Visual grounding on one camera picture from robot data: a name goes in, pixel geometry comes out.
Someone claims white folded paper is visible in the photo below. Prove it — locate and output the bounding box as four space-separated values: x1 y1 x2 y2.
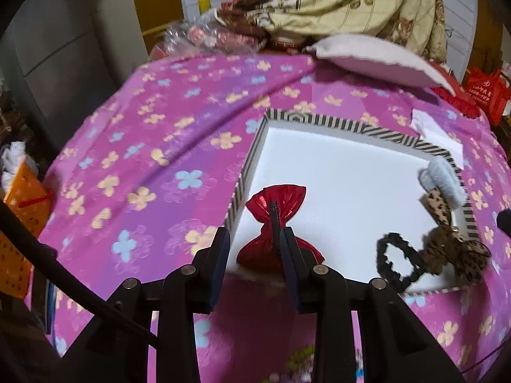
410 109 464 169

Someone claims striped white tray box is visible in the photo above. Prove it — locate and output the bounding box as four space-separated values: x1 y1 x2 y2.
225 109 451 282

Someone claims red shopping bag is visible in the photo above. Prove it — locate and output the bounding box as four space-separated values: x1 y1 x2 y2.
465 67 510 126

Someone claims orange plastic basket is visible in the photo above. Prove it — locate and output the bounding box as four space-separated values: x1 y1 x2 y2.
0 162 52 299

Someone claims red fringed cushion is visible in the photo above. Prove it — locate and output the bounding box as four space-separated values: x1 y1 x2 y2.
430 61 481 119

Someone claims leopard print bow scrunchie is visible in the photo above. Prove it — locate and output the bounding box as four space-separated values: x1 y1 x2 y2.
419 188 491 283

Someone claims red satin bow clip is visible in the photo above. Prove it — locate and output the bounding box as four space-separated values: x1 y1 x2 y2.
236 184 307 278

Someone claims white plastic bag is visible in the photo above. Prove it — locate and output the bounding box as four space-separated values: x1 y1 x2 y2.
1 141 39 193

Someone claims grey refrigerator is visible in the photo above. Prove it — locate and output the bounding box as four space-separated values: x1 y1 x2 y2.
1 0 115 149

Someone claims clear plastic bag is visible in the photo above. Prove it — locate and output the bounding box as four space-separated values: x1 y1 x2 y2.
164 22 266 57

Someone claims black chair back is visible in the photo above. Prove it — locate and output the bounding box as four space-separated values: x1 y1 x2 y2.
30 277 56 335

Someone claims pink floral bedspread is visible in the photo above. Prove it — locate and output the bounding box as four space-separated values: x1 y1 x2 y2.
40 56 510 380

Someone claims white fluffy scrunchie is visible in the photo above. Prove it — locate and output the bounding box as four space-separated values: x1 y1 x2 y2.
418 156 467 209

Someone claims white pillow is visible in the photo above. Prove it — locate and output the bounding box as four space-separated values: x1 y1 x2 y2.
307 34 455 94

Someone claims cream floral quilt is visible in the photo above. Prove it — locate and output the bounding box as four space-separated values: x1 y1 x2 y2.
217 0 447 63

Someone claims black scrunchie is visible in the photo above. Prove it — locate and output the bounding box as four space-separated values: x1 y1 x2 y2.
376 233 425 293

